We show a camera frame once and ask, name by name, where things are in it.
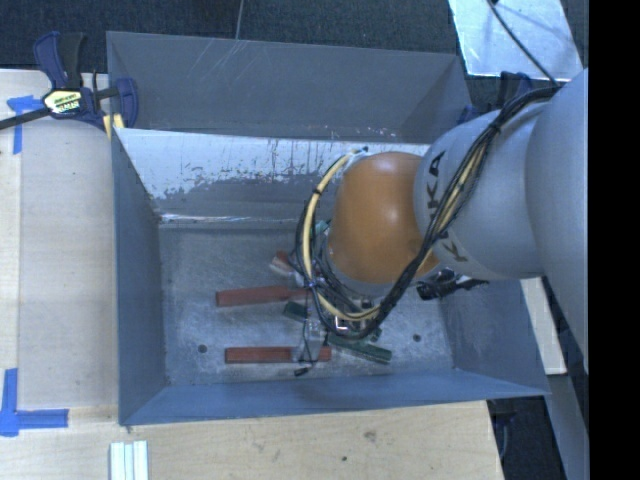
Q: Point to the white and red small object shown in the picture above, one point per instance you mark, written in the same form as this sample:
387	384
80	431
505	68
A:
281	264

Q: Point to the grey metal bin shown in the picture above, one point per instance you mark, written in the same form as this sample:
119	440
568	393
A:
240	93

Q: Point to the red-brown flat block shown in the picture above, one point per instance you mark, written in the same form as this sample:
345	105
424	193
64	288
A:
250	296
257	355

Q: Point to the pale wood board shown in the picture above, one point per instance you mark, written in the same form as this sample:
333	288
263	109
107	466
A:
65	268

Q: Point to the black cylinder on white bracket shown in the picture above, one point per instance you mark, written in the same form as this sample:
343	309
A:
436	288

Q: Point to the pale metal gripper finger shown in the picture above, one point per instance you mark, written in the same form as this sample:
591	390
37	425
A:
311	340

